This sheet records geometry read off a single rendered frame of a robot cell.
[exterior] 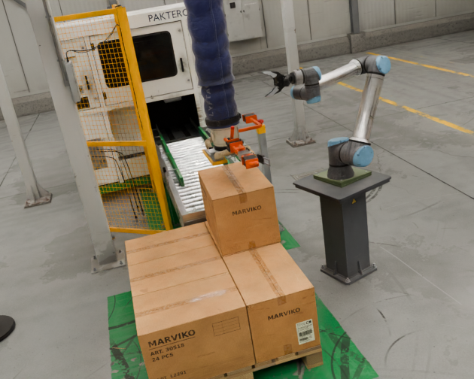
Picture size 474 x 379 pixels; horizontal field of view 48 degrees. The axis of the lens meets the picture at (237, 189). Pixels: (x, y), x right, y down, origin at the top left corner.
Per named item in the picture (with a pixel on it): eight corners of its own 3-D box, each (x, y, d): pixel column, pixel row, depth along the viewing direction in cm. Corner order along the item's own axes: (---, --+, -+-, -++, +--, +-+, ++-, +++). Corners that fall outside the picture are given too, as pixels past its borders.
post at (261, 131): (269, 228, 495) (255, 124, 458) (276, 226, 496) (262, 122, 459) (271, 231, 489) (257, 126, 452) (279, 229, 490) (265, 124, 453)
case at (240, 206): (206, 219, 402) (197, 171, 387) (257, 208, 408) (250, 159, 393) (222, 256, 347) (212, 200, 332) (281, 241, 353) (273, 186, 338)
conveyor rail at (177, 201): (153, 156, 622) (150, 140, 615) (158, 155, 623) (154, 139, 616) (186, 238, 411) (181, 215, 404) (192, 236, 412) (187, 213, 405)
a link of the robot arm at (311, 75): (323, 82, 326) (321, 65, 323) (304, 86, 324) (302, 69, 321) (317, 80, 335) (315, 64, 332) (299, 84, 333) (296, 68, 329)
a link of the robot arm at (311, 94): (312, 100, 341) (310, 80, 337) (324, 101, 332) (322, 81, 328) (301, 104, 337) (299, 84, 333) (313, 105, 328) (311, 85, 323)
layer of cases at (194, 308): (136, 287, 405) (124, 241, 390) (261, 254, 423) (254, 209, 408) (153, 395, 296) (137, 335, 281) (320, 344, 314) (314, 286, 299)
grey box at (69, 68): (75, 98, 437) (65, 61, 426) (81, 96, 438) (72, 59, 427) (74, 102, 419) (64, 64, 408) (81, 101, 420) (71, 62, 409)
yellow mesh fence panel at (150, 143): (99, 241, 524) (37, 19, 446) (105, 237, 532) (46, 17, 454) (175, 247, 487) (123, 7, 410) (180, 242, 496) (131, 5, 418)
